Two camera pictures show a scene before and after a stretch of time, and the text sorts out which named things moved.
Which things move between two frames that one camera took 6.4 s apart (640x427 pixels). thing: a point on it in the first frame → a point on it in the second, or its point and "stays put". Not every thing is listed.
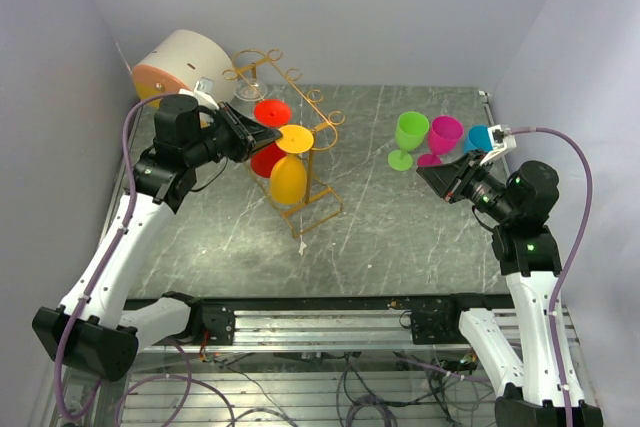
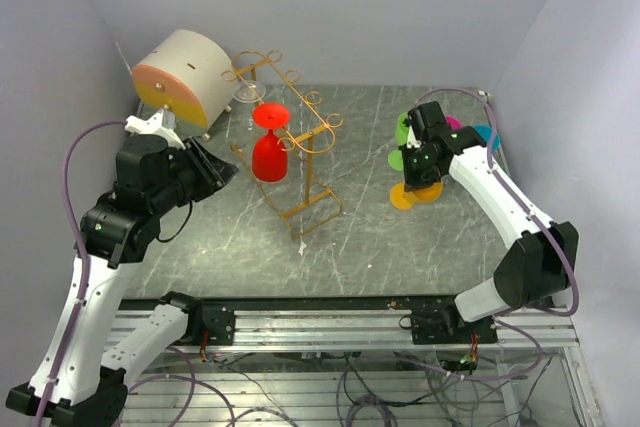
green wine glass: x=411 y=130 stays put
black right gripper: x=443 y=178 → x=412 y=180
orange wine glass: x=288 y=178 → x=406 y=200
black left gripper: x=249 y=136 → x=213 y=173
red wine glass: x=273 y=113 stays put
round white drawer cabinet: x=181 y=60 stays put
